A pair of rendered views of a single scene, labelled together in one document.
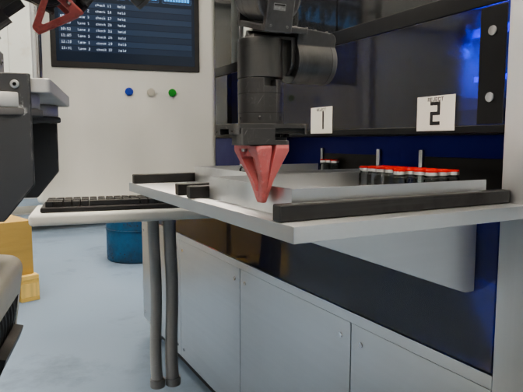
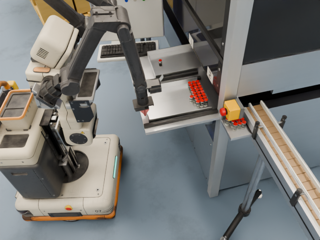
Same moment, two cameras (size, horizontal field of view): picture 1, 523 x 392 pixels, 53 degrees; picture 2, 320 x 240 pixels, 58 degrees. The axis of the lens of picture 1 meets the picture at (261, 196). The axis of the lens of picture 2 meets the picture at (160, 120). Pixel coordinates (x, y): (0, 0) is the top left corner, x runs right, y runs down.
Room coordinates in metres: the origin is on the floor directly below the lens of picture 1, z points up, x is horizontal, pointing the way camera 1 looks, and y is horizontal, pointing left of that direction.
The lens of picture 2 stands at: (-0.31, -0.43, 2.02)
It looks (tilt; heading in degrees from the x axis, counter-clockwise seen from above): 48 degrees down; 19
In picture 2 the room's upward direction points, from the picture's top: 5 degrees counter-clockwise
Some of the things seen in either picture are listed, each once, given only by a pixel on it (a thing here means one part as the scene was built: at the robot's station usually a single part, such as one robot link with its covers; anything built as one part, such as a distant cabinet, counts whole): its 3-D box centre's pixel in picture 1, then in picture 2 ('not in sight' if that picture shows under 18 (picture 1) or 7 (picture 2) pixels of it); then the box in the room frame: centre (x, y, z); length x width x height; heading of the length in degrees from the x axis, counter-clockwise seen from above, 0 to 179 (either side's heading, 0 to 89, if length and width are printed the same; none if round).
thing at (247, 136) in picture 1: (252, 166); (141, 109); (0.66, 0.01, 0.94); 0.07 x 0.07 x 0.09; 28
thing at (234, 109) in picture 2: not in sight; (233, 109); (0.70, -0.44, 0.99); 0.08 x 0.07 x 0.07; 119
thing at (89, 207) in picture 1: (126, 201); (128, 49); (1.33, 0.35, 0.82); 0.40 x 0.14 x 0.02; 108
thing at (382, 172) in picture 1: (394, 181); (193, 94); (0.87, -0.22, 0.90); 0.18 x 0.02 x 0.05; 28
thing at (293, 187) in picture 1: (341, 189); (174, 99); (0.81, -0.13, 0.90); 0.34 x 0.26 x 0.04; 118
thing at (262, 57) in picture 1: (264, 60); (142, 90); (0.67, 0.00, 1.07); 0.07 x 0.06 x 0.07; 117
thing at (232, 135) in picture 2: not in sight; (238, 127); (0.71, -0.49, 0.87); 0.14 x 0.13 x 0.02; 119
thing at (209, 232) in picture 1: (228, 216); (171, 37); (1.66, 0.11, 0.73); 1.98 x 0.01 x 0.25; 29
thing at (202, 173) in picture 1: (287, 174); (177, 60); (1.16, -0.06, 0.90); 0.34 x 0.26 x 0.04; 119
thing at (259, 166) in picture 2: not in sight; (253, 184); (0.65, -0.64, 0.46); 0.09 x 0.09 x 0.77; 29
